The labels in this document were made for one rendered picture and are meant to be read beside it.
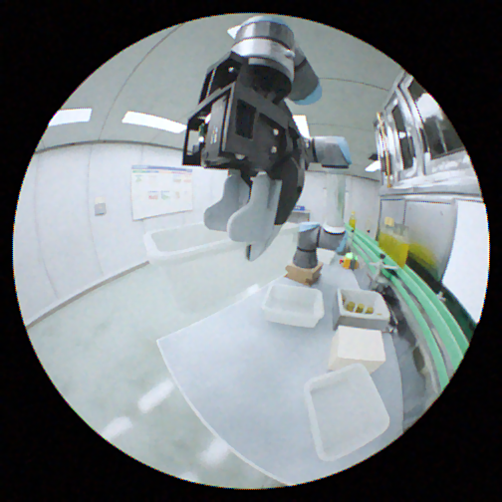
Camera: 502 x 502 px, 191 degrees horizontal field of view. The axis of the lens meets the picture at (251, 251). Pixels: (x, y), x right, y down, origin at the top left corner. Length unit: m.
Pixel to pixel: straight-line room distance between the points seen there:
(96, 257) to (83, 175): 1.52
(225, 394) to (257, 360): 0.14
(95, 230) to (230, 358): 3.00
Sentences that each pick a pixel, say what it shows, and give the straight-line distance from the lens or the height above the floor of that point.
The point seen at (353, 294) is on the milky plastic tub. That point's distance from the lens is 0.68.
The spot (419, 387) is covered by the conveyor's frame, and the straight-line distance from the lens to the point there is 0.54.
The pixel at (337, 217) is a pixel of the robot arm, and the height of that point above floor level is 1.12.
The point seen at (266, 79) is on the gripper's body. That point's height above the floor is 1.29.
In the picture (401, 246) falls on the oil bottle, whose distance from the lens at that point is 0.78.
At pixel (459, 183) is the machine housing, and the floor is 1.37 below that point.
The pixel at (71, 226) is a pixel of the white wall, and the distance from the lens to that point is 3.16.
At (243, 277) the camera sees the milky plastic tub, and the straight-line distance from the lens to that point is 0.17.
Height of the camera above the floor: 1.16
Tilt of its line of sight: 20 degrees down
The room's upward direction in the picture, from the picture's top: straight up
